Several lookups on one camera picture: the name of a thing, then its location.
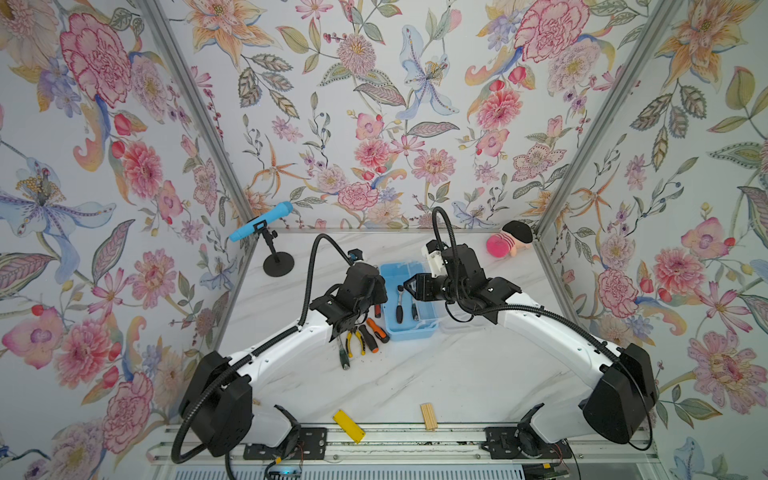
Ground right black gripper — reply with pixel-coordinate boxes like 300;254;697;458
401;274;466;307

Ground black ratchet wrench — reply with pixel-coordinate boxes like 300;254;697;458
395;285;405;324

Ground blue plastic tool box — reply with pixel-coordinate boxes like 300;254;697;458
378;261;481;342

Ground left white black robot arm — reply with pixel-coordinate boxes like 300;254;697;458
170;234;388;464

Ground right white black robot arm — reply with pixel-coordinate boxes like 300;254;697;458
403;207;658;458

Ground black orange screwdriver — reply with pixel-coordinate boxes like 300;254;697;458
357;325;379;353

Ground black microphone stand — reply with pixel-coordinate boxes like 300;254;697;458
255;226;295;278

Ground pink plush toy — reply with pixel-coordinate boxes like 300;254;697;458
486;220;534;258

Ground blue microphone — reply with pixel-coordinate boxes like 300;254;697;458
229;202;293;242

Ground yellow utility knife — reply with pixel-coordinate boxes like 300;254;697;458
333;410;366;444

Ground wooden block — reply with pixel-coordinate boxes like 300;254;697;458
420;403;438;432

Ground yellow handled pliers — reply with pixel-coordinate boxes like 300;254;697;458
345;329;366;358

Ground orange handled screwdriver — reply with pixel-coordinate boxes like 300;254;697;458
366;318;390;343

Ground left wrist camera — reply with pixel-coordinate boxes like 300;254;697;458
348;249;364;263

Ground dark red handled screwdriver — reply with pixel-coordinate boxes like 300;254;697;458
338;346;350;371

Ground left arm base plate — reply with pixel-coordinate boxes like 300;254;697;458
243;427;328;461

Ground aluminium front rail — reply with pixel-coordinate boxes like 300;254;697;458
145;421;661;466

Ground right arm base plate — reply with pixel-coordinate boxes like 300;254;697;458
480;426;573;461

